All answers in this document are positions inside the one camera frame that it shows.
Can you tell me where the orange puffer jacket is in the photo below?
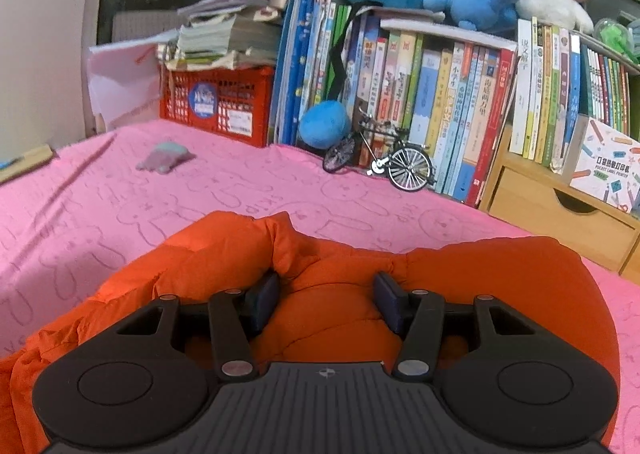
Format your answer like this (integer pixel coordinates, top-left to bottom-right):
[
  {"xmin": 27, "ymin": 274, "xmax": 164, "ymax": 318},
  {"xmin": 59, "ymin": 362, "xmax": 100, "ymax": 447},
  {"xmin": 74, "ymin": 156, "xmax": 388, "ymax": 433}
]
[{"xmin": 1, "ymin": 212, "xmax": 620, "ymax": 453}]

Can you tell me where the pink bunny-print blanket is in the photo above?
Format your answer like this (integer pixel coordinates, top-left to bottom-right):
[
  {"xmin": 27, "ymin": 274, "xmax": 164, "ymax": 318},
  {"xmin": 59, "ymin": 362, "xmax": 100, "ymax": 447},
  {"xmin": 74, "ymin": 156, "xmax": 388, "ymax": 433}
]
[{"xmin": 1, "ymin": 120, "xmax": 639, "ymax": 453}]

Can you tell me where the wooden drawer organizer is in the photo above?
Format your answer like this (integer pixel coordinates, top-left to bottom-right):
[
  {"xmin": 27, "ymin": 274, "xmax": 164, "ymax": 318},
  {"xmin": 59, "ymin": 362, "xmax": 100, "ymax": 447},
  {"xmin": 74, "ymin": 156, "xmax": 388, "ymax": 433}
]
[{"xmin": 480, "ymin": 125, "xmax": 640, "ymax": 284}]

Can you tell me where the small grey-purple plush toy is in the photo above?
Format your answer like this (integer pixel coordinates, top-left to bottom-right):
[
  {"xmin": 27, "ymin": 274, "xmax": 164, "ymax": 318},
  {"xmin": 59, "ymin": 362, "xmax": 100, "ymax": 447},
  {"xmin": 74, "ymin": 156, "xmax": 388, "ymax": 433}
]
[{"xmin": 136, "ymin": 142, "xmax": 195, "ymax": 174}]

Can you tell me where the white label printer box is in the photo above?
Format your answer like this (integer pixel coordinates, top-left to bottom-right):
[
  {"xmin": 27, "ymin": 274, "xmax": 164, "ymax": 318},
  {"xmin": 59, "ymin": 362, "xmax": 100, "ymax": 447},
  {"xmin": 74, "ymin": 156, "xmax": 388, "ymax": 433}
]
[{"xmin": 563, "ymin": 115, "xmax": 640, "ymax": 213}]

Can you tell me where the miniature black bicycle model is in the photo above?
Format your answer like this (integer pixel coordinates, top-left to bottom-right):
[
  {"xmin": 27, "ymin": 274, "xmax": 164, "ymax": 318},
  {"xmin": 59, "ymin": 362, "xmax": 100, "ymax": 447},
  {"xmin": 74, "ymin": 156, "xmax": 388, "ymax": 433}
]
[{"xmin": 322, "ymin": 110, "xmax": 436, "ymax": 193}]

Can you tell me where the row of upright books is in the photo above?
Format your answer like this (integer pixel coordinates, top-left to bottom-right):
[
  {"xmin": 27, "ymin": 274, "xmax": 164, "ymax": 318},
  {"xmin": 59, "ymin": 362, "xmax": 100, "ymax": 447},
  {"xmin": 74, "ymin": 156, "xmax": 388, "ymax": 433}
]
[{"xmin": 269, "ymin": 0, "xmax": 639, "ymax": 206}]

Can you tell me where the red plastic crate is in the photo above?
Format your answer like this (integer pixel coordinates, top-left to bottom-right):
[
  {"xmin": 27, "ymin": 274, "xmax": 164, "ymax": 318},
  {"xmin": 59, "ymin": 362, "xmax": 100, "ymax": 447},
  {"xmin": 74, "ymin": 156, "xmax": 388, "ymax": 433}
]
[{"xmin": 160, "ymin": 67, "xmax": 274, "ymax": 148}]

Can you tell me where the blue plush ball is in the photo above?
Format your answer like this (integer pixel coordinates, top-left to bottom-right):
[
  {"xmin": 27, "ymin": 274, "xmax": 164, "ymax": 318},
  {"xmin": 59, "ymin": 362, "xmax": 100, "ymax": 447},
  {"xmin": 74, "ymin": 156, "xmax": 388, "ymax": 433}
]
[{"xmin": 298, "ymin": 100, "xmax": 352, "ymax": 151}]

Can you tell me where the stack of papers and books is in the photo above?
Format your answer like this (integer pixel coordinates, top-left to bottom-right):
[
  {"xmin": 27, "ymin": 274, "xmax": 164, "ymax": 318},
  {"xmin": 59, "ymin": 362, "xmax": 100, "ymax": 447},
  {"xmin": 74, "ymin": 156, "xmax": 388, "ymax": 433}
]
[{"xmin": 156, "ymin": 0, "xmax": 282, "ymax": 71}]

